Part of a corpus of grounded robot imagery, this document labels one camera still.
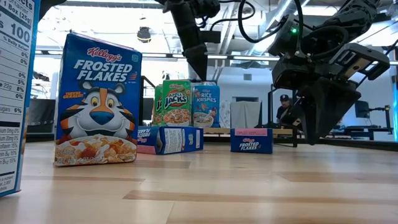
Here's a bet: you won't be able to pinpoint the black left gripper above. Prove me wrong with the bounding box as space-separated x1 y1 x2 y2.
161 0 221 81

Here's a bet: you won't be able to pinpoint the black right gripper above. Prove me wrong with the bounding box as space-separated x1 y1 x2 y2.
272 52 361 146

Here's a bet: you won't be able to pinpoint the green Apple Jacks cereal box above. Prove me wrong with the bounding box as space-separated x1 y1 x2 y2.
153 85 164 127
161 79 193 128

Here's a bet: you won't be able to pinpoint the blue Rice Krispies cereal box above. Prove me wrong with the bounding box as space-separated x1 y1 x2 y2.
0 0 42 197
192 84 221 129

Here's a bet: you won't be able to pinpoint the blue Frosted Flakes cereal box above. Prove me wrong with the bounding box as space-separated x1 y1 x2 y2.
229 128 274 155
53 32 143 167
136 125 205 156

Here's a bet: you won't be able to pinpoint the black monitor on arm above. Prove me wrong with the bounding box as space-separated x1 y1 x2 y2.
354 100 371 119

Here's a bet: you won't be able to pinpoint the wooden shelf black metal legs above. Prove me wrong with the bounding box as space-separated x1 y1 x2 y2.
140 76 299 147

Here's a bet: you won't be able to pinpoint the person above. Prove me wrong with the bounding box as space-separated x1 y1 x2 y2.
275 94 301 125

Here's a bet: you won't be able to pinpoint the black desk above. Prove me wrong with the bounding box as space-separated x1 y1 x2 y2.
341 125 394 141

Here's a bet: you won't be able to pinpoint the grey cloth cover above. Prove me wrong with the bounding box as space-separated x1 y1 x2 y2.
229 101 262 129

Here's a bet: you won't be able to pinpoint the black computer monitor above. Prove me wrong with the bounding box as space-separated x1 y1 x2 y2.
142 98 155 122

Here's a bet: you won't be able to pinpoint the black fabric cover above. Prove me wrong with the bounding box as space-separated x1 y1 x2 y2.
26 98 57 134

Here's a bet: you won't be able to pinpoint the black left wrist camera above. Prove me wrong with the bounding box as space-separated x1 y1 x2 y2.
200 30 221 44

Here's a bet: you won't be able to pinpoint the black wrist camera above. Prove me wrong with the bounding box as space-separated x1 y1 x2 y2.
200 30 221 44
328 42 391 82

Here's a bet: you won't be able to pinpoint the black ceiling camera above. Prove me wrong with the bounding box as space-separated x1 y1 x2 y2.
136 26 152 44

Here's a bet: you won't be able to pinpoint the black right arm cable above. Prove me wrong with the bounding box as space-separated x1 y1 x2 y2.
238 0 304 44

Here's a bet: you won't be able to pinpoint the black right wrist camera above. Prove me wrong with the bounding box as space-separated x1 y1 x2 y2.
328 42 391 82

